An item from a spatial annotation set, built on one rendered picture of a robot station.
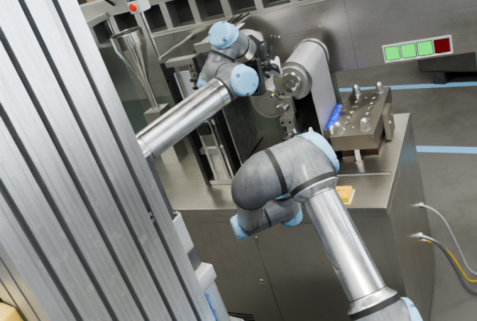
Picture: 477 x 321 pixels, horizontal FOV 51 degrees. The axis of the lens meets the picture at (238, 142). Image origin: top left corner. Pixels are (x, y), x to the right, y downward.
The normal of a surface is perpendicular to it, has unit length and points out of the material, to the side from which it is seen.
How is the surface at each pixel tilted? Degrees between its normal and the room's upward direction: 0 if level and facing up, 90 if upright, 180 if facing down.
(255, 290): 90
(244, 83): 90
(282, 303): 90
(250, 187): 77
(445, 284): 0
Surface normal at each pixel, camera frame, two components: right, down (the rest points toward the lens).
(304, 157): 0.00, -0.33
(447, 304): -0.29, -0.86
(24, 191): 0.80, 0.02
